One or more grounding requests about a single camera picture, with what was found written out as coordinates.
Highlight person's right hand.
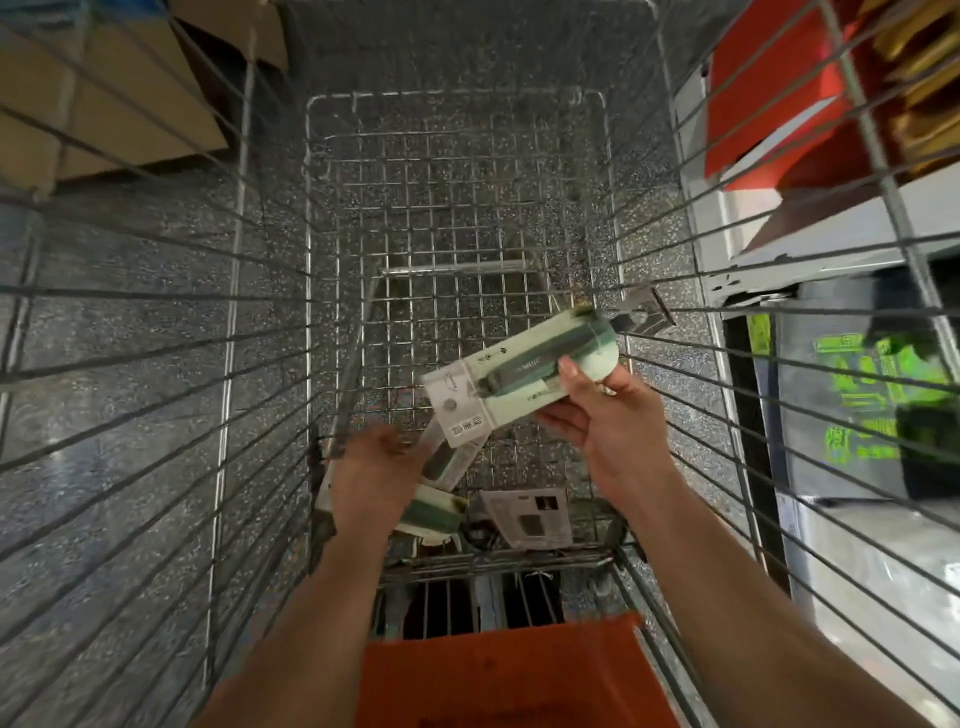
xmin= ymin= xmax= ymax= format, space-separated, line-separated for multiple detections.
xmin=534 ymin=357 xmax=678 ymax=515

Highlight person's left hand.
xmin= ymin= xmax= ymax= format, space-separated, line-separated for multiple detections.
xmin=327 ymin=423 xmax=446 ymax=545

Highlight black headed green peeler packet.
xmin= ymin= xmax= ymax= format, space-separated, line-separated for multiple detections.
xmin=312 ymin=427 xmax=491 ymax=548
xmin=420 ymin=307 xmax=623 ymax=440

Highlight kitchen tools display rack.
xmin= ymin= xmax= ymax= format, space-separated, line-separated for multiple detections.
xmin=675 ymin=0 xmax=960 ymax=728

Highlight orange wire shopping cart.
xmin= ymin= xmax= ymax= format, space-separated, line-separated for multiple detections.
xmin=0 ymin=0 xmax=960 ymax=728

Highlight person's left forearm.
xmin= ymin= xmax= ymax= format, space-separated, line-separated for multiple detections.
xmin=192 ymin=525 xmax=399 ymax=728

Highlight person's right forearm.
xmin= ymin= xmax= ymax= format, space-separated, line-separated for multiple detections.
xmin=622 ymin=472 xmax=935 ymax=728

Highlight orange cart seat flap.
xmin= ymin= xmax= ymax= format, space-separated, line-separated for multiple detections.
xmin=355 ymin=612 xmax=680 ymax=728

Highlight green black packets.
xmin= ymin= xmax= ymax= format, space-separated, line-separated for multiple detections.
xmin=817 ymin=330 xmax=960 ymax=467

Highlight red packets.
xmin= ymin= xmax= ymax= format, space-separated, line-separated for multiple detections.
xmin=705 ymin=0 xmax=902 ymax=189

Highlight large open cardboard box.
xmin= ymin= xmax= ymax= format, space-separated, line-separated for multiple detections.
xmin=0 ymin=15 xmax=234 ymax=197

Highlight small open cardboard box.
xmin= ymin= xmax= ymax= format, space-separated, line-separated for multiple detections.
xmin=172 ymin=0 xmax=290 ymax=74

